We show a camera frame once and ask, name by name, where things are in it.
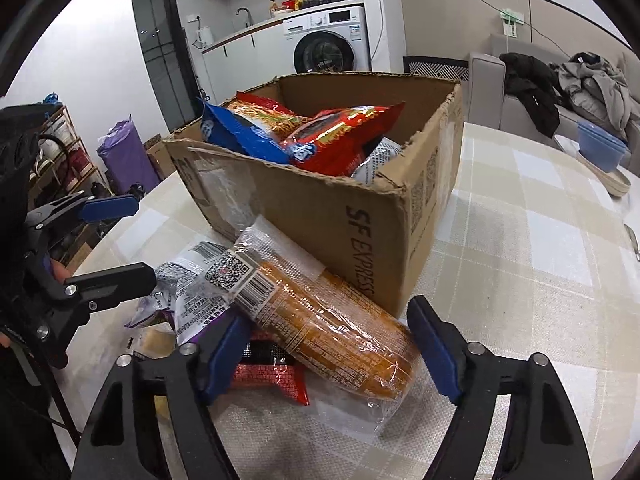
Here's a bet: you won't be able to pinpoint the red Oreo cookie pack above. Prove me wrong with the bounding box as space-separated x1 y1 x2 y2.
281 102 405 177

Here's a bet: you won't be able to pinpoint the red silver snack bag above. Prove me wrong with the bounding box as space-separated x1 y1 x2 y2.
352 138 402 184

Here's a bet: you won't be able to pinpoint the orange bread loaf bag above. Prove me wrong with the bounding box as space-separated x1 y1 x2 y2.
198 217 419 430

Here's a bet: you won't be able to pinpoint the black jacket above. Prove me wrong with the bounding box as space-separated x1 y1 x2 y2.
499 52 567 139

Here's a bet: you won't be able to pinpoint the blue snack pack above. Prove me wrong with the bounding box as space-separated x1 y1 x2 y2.
201 102 290 165

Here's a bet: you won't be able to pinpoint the cracker sandwich pack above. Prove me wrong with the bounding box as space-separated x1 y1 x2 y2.
129 325 176 360

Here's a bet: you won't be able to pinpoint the small cardboard box on floor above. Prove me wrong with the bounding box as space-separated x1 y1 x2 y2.
143 134 176 180

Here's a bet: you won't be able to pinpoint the grey sofa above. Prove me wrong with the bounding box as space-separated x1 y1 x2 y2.
466 32 640 176

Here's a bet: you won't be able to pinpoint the white washing machine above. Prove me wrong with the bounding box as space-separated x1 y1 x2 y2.
283 4 371 74

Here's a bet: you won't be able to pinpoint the blue stacked bowls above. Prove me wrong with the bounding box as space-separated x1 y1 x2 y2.
577 120 631 172

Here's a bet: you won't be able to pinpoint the shoe rack with shoes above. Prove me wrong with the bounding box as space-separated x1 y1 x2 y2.
27 91 109 261

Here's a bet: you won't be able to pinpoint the noodle stick snack bag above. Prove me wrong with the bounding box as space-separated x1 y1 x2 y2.
224 92 311 143

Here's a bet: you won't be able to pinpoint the red black wafer pack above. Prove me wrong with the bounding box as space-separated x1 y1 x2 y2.
231 330 309 406

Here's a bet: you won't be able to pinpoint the grey clothes pile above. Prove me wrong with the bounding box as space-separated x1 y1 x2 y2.
553 52 639 143

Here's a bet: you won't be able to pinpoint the purple silver snack bag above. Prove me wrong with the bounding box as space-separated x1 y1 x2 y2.
125 240 229 346

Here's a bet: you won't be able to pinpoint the SF Express cardboard box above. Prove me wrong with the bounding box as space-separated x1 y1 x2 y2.
164 72 463 316

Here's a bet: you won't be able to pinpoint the checkered tablecloth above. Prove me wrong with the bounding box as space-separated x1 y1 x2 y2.
54 121 640 480

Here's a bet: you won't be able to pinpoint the metal tea infuser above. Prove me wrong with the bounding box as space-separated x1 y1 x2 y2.
624 224 640 262

